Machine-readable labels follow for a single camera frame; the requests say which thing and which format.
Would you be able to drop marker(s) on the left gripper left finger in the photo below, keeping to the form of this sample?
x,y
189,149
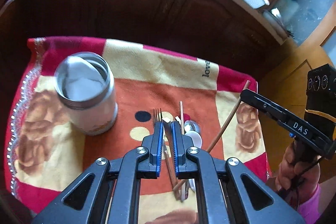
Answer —
x,y
108,190

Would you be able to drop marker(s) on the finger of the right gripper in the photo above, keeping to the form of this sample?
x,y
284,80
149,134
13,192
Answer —
x,y
266,106

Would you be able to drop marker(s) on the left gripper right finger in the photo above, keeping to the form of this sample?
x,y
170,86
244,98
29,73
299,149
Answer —
x,y
227,191

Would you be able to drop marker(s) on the dark brown chopstick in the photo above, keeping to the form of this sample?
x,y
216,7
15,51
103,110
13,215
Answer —
x,y
220,133

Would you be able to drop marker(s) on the steel spoon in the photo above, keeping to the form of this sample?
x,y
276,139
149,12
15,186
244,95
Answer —
x,y
190,125

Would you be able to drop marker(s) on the light wooden chopstick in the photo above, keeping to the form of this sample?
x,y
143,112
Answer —
x,y
182,117

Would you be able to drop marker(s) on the steel fork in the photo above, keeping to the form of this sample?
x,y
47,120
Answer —
x,y
157,117

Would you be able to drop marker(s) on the steel utensil holder jar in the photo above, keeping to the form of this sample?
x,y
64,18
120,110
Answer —
x,y
85,86

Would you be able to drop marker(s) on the right hand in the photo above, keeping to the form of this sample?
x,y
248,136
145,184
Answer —
x,y
288,169

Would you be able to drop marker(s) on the red orange patterned towel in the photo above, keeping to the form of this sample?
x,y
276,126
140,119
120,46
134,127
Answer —
x,y
44,153

